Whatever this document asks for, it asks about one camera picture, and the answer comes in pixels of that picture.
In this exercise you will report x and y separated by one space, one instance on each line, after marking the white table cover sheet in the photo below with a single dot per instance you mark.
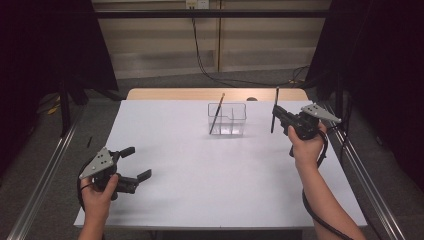
216 186

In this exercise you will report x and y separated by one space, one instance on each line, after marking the yellow floor object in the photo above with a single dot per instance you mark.
54 109

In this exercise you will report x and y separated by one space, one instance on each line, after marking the wooden table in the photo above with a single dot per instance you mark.
173 94

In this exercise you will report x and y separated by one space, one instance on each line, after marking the black horizontal frame bar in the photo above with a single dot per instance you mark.
206 13

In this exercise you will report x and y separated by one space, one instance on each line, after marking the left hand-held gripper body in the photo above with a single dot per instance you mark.
98 165

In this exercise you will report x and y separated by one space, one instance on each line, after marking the small black floor object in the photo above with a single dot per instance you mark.
89 142

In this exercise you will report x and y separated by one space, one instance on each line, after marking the aluminium floor rail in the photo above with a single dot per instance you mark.
366 173
43 180

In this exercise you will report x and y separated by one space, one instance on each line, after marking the black curtain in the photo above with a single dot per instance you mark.
383 66
40 50

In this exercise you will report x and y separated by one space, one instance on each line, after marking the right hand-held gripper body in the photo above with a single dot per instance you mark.
305 125

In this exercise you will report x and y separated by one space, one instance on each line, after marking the black metal stand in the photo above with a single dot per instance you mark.
65 110
339 96

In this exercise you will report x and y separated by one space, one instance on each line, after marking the dark round table fitting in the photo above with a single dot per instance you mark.
251 99

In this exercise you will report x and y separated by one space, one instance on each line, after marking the person's left hand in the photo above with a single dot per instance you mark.
98 203

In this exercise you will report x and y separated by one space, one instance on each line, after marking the white wall socket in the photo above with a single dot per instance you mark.
197 3

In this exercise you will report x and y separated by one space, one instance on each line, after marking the person's right hand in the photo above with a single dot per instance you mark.
306 150

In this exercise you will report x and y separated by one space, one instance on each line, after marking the black pen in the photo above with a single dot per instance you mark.
275 98

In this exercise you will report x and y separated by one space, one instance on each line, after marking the clear plastic organizer box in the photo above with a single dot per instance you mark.
233 116

